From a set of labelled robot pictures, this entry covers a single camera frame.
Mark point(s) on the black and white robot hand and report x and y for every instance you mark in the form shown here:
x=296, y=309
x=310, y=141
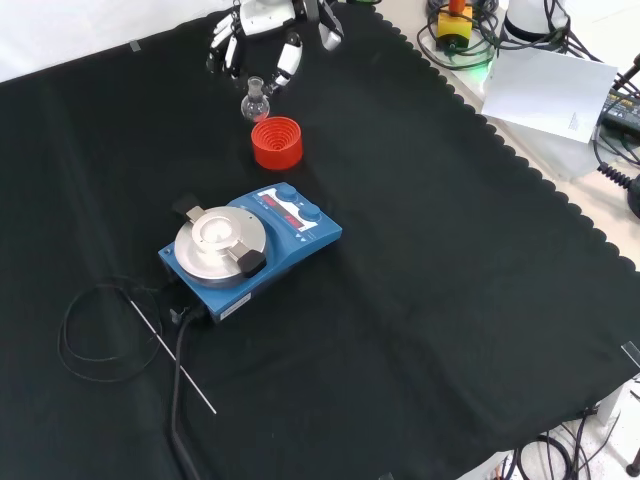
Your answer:
x=260, y=20

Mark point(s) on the clear round-bottom glass flask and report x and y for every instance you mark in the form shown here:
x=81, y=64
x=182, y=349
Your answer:
x=255, y=104

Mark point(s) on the orange ribbed flask stand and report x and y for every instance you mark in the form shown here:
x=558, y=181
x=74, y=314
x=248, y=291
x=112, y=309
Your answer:
x=277, y=142

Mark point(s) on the blue heater with steel plate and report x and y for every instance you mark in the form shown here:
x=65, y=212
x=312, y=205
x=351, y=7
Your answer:
x=250, y=245

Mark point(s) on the yellow stop button box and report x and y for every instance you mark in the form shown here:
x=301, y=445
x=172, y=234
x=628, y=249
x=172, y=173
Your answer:
x=454, y=27

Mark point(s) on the black bench cloth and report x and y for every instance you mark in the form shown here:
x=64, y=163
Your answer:
x=320, y=280

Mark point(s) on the white paper sheet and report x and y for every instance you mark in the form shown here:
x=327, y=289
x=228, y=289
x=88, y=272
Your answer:
x=545, y=92

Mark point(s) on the thin steel probe rod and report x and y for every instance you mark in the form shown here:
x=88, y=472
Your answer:
x=172, y=352

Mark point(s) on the black power adapter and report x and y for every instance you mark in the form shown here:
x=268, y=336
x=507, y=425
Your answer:
x=620, y=112

